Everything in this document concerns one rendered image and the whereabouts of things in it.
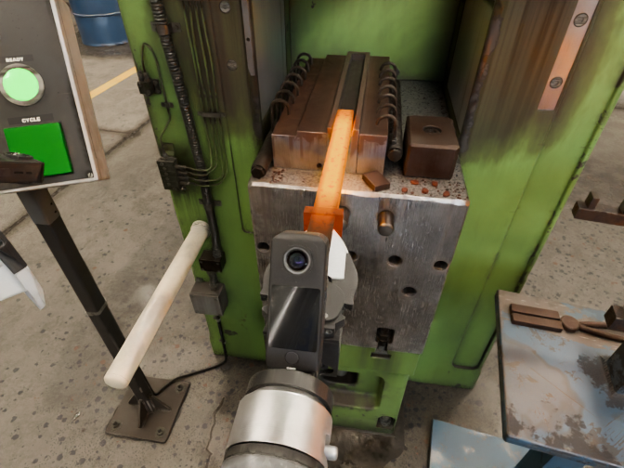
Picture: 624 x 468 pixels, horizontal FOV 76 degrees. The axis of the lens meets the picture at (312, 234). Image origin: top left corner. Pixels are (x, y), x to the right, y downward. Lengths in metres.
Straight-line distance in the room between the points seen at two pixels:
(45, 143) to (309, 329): 0.52
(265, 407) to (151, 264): 1.70
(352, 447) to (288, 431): 1.10
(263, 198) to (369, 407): 0.77
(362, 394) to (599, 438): 0.69
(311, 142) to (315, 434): 0.51
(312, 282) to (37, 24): 0.58
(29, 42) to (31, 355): 1.32
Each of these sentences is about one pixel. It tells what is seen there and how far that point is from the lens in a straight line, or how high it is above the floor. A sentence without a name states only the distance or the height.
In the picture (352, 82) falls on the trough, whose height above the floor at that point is 0.99.
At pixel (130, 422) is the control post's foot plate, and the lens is 1.53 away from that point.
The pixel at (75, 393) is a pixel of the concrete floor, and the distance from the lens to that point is 1.68.
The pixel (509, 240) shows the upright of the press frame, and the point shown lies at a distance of 1.06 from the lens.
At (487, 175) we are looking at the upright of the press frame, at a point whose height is 0.85.
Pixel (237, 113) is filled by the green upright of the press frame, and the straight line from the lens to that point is 0.89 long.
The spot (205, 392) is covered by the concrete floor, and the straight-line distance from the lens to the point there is 1.52.
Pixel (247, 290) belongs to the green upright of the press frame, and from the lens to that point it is 1.23.
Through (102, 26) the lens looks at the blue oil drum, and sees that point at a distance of 5.24.
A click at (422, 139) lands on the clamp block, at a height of 0.98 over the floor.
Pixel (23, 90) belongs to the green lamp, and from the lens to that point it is 0.74.
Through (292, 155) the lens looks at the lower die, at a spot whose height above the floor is 0.94.
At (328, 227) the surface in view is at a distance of 0.45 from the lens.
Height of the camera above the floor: 1.31
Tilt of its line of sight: 41 degrees down
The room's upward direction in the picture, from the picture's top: straight up
